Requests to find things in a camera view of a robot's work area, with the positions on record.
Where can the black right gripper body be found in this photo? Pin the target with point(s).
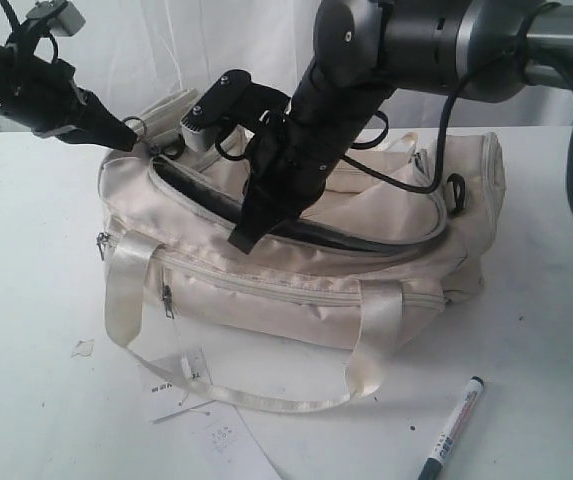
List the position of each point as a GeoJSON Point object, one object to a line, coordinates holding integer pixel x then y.
{"type": "Point", "coordinates": [290, 160]}

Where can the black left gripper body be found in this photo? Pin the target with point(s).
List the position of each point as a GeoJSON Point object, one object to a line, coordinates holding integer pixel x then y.
{"type": "Point", "coordinates": [60, 104]}

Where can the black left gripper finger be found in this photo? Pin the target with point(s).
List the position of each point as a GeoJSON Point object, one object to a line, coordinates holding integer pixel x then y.
{"type": "Point", "coordinates": [93, 124]}

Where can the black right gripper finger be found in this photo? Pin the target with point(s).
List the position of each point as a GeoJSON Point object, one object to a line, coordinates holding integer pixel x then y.
{"type": "Point", "coordinates": [264, 208]}

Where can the cream fabric duffel bag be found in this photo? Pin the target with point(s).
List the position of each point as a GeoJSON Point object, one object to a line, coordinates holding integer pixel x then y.
{"type": "Point", "coordinates": [366, 269]}

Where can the green and white marker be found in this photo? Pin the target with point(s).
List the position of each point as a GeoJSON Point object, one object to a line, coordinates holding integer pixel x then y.
{"type": "Point", "coordinates": [437, 459]}

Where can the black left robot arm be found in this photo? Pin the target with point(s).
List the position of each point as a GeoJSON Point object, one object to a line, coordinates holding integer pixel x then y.
{"type": "Point", "coordinates": [16, 86]}

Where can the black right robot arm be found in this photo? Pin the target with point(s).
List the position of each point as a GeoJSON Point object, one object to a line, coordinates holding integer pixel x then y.
{"type": "Point", "coordinates": [363, 52]}

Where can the white paper hang tag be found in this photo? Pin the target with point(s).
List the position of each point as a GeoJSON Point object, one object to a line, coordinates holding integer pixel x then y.
{"type": "Point", "coordinates": [161, 399]}

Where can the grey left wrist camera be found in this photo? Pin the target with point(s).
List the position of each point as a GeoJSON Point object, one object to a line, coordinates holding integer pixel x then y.
{"type": "Point", "coordinates": [58, 18]}

